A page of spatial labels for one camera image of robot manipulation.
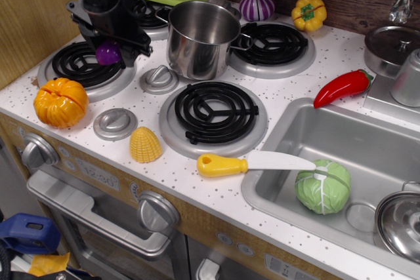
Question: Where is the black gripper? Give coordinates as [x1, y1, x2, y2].
[66, 0, 152, 68]

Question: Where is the purple toy eggplant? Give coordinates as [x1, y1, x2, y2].
[95, 39, 122, 66]

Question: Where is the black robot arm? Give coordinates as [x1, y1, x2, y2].
[67, 0, 152, 67]

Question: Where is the stainless steel pot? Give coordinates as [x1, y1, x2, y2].
[155, 1, 253, 81]

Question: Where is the steel pot with lid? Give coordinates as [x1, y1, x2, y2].
[364, 26, 419, 79]

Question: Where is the steel pan in sink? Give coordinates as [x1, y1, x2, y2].
[373, 181, 419, 264]

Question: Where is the front left black burner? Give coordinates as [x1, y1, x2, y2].
[37, 41, 136, 102]

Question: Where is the black burner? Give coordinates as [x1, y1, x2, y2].
[37, 41, 136, 102]
[159, 81, 268, 159]
[227, 22, 316, 79]
[133, 0, 172, 41]

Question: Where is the back left black burner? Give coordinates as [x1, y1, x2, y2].
[133, 0, 172, 41]

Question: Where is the upper silver stove knob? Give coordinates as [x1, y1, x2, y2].
[140, 65, 179, 95]

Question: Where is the silver stove knob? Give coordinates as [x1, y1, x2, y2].
[93, 108, 138, 141]
[140, 65, 179, 95]

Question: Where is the orange toy pumpkin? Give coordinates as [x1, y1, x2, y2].
[33, 78, 89, 129]

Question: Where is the lower silver stove knob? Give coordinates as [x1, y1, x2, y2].
[93, 108, 138, 141]

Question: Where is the yellow toy corn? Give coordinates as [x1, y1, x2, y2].
[129, 127, 162, 163]

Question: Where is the front right black burner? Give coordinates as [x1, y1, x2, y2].
[159, 81, 268, 159]

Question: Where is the left oven dial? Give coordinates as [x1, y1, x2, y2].
[22, 132, 60, 169]

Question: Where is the oven dial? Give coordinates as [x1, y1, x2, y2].
[22, 132, 60, 169]
[136, 191, 180, 233]

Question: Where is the purple striped toy onion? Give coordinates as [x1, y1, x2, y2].
[240, 0, 275, 22]

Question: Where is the back right black burner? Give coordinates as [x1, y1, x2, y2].
[227, 22, 316, 79]

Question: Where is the right oven dial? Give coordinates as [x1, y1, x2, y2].
[136, 191, 180, 233]

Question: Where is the yellow toy bell pepper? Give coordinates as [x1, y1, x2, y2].
[291, 0, 327, 32]

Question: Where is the blue clamp tool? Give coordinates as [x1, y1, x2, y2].
[1, 213, 61, 254]

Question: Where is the red toy chili pepper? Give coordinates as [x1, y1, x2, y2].
[313, 70, 373, 108]

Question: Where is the green toy cabbage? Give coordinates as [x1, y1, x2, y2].
[295, 159, 351, 215]

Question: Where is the silver sink basin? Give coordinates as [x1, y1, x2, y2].
[241, 98, 419, 279]

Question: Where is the silver kettle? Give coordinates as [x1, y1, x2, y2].
[390, 49, 419, 108]

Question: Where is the yellow handled toy knife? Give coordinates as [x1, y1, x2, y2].
[196, 151, 316, 178]

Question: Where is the silver oven door handle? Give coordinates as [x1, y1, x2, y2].
[27, 170, 171, 260]

